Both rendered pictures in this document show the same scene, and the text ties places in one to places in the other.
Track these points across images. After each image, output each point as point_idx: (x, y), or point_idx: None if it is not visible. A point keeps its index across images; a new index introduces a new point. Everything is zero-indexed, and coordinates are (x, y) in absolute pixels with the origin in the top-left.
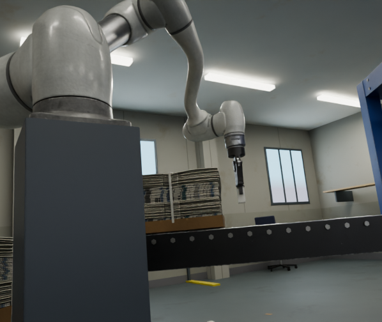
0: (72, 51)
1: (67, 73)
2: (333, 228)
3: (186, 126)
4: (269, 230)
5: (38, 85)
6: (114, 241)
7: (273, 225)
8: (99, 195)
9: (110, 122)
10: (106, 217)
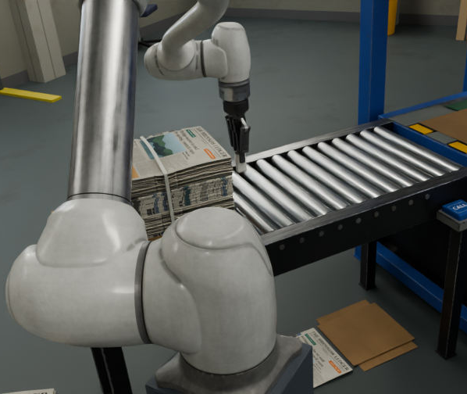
0: (261, 316)
1: (258, 344)
2: (363, 220)
3: (155, 62)
4: (302, 238)
5: (217, 359)
6: None
7: (306, 232)
8: None
9: (290, 359)
10: None
